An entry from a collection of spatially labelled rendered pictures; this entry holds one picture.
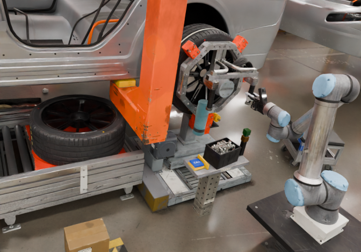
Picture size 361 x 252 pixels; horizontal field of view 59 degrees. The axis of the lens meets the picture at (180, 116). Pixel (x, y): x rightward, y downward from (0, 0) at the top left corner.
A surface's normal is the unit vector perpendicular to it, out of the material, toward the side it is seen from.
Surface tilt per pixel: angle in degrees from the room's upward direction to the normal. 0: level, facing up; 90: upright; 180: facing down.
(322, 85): 84
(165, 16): 90
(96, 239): 0
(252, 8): 90
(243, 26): 90
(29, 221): 0
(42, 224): 0
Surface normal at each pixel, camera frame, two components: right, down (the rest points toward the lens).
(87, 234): 0.15, -0.87
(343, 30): -0.51, 0.33
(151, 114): 0.50, 0.48
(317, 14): -0.80, 0.10
